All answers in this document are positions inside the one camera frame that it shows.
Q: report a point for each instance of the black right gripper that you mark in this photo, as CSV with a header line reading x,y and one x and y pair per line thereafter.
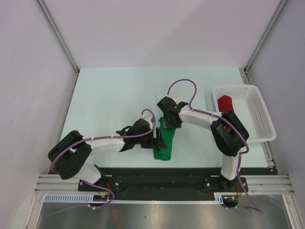
x,y
167,123

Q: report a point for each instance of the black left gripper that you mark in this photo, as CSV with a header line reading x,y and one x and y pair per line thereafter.
x,y
155,142

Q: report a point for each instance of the green t shirt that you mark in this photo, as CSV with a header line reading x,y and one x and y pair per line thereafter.
x,y
165,154

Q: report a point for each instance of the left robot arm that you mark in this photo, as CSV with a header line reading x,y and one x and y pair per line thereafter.
x,y
69,157

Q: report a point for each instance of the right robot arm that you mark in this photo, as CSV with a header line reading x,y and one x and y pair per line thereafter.
x,y
229,133

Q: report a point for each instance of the rolled red t shirt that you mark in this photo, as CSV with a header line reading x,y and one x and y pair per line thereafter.
x,y
225,105

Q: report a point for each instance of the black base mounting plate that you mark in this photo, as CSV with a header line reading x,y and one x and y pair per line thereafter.
x,y
169,183

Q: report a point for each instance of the white perforated plastic basket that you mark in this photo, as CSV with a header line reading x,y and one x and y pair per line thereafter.
x,y
250,108

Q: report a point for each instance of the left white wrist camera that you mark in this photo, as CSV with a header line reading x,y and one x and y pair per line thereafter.
x,y
149,119

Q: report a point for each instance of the right aluminium corner post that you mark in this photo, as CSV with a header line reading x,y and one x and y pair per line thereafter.
x,y
266,33

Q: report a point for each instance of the aluminium corner post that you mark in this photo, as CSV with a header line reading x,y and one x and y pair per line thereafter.
x,y
57,34
266,33

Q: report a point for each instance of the white slotted cable duct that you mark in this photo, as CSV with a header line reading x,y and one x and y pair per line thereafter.
x,y
93,199

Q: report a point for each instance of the aluminium rail frame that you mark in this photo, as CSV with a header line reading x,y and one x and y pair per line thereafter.
x,y
266,185

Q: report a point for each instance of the left aluminium corner post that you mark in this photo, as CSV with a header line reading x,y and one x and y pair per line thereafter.
x,y
57,34

